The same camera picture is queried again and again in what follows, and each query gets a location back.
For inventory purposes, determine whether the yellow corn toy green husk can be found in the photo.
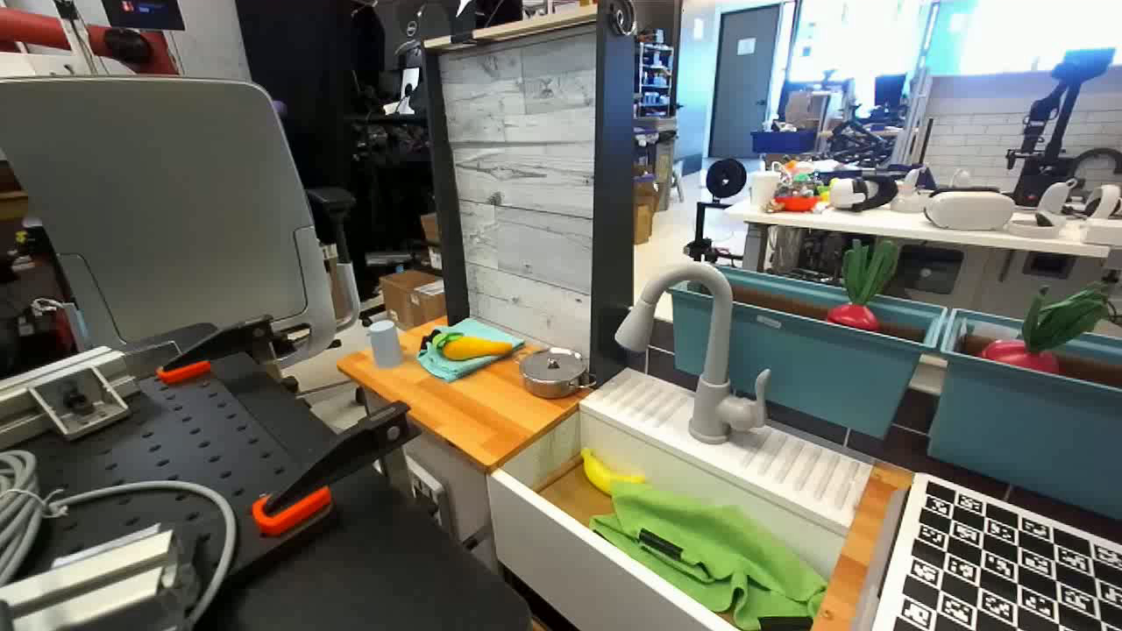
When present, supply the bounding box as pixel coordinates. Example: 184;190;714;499
438;328;522;363

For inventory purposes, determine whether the grey toy faucet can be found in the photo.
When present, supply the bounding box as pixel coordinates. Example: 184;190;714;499
609;260;775;448

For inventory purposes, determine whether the yellow banana toy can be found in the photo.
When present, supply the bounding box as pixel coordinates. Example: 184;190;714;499
578;448;648;499

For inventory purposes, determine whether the colourful toy pile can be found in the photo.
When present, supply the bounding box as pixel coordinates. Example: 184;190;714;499
769;162;827;216

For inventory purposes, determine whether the red radish toy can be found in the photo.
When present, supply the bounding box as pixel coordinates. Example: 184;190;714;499
979;286;1122;377
823;236;903;333

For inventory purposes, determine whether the grey wood backsplash panel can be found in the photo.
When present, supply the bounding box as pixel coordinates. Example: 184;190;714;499
436;22;604;352

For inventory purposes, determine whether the cardboard box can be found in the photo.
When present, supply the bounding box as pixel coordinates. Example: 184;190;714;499
375;265;452;333

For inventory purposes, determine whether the grey plastic cup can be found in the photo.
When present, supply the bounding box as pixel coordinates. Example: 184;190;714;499
364;320;408;372

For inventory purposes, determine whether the black spool stand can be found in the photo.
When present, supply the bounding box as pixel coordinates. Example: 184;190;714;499
682;155;755;265

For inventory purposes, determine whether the white sink basin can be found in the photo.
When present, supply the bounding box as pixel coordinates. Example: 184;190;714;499
484;398;874;631

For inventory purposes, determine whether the black office chair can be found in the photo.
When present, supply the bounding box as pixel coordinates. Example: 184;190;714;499
300;183;362;322

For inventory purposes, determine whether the teal planter box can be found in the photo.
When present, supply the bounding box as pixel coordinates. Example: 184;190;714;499
927;306;1122;524
667;262;950;442

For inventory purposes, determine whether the black clamp orange tip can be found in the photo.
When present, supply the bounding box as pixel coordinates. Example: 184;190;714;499
248;398;416;543
149;310;311;387

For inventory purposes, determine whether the white ridged drainboard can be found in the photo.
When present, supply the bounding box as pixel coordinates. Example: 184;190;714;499
578;368;881;529

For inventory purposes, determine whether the green cloth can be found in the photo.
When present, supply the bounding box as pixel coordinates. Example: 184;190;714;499
589;481;830;631

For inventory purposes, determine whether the grey door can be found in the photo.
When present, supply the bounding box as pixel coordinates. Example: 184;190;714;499
708;0;785;163

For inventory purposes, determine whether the white background table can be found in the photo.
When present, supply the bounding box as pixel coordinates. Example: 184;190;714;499
740;203;1114;262

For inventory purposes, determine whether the black perforated board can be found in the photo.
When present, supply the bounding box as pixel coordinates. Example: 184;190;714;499
22;348;355;587

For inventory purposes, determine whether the large grey panel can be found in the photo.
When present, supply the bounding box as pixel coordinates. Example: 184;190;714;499
0;76;342;352

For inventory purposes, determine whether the black white calibration checkerboard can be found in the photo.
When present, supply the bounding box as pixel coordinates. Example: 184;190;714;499
874;469;1122;631

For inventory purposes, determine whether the aluminium extrusion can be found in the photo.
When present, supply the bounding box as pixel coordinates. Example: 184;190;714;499
0;523;194;631
0;343;135;451

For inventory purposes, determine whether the black background robot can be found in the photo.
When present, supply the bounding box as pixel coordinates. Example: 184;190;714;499
1006;46;1122;210

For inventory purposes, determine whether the red padded bar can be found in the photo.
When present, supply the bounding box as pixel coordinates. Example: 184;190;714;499
0;5;182;81

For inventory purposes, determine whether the thick black frame post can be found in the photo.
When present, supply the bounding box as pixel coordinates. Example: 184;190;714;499
587;0;641;385

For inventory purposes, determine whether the thin black frame post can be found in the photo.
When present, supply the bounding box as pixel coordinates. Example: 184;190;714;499
419;43;473;328

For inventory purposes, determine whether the grey cable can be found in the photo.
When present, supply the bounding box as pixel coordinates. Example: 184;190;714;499
31;476;241;626

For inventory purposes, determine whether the white cable bundle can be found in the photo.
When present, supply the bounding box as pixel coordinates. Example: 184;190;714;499
0;448;49;587

